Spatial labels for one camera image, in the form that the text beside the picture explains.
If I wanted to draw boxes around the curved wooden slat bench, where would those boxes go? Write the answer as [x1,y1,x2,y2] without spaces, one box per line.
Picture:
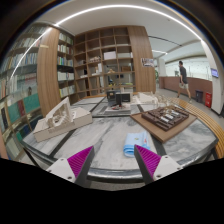
[173,98,224,159]

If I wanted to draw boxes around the light blue printed towel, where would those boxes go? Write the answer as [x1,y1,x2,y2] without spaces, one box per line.
[123,130,152,158]

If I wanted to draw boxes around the wall poster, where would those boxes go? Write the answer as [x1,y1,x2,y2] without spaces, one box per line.
[140,57,155,68]

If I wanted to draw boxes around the wooden stick frame model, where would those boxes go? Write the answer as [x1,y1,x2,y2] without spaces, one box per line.
[154,93,178,108]

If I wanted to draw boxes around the person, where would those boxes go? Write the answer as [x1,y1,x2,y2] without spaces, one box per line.
[176,60,193,103]

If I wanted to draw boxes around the brown building model on board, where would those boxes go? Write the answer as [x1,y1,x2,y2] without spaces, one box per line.
[129,104,198,144]

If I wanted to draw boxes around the wooden cubby shelf unit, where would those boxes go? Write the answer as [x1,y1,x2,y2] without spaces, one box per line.
[73,26,136,99]

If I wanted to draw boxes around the black waste bin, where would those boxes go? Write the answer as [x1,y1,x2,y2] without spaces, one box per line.
[195,89,204,104]

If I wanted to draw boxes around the glass-fronted bookshelf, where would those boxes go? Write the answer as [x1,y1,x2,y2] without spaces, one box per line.
[0,24,44,161]

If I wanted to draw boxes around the white architectural model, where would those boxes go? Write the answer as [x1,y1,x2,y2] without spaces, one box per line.
[32,97,94,143]

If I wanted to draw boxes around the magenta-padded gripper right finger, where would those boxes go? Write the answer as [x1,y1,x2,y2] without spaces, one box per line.
[133,143,184,185]

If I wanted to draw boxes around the small white building model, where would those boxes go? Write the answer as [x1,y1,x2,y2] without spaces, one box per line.
[136,91,159,105]

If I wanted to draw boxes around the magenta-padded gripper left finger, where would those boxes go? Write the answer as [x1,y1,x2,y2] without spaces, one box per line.
[45,145,96,187]

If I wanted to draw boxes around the red waste bin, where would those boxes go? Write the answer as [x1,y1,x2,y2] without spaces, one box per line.
[204,91,213,108]

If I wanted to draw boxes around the wall-mounted screen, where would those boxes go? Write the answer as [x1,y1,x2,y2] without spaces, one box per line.
[210,68,220,79]

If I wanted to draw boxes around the narrow wooden bookshelf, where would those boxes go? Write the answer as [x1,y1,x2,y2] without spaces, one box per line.
[56,29,77,101]

